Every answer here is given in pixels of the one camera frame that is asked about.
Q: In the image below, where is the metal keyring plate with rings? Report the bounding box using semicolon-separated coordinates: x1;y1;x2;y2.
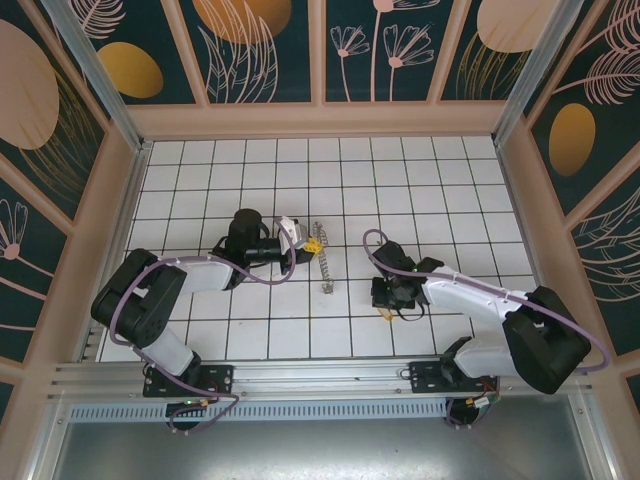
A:
310;222;335;296

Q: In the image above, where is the grey metal sheet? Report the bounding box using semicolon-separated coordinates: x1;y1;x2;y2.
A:
29;418;614;480

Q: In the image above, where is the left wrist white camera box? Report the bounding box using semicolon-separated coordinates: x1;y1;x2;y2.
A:
276;215;307;251

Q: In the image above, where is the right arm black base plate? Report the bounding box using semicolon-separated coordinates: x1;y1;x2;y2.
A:
408;360;501;396

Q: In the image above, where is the aluminium table rail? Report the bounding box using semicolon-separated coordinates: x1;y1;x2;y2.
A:
47;354;591;401

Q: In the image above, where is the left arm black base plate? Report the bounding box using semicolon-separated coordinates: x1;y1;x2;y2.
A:
143;363;236;399

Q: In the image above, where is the white slotted cable duct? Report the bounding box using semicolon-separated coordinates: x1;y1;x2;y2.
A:
67;399;449;421

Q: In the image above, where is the aluminium corner post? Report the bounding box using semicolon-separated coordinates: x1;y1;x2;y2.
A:
492;0;596;146
42;0;151;154

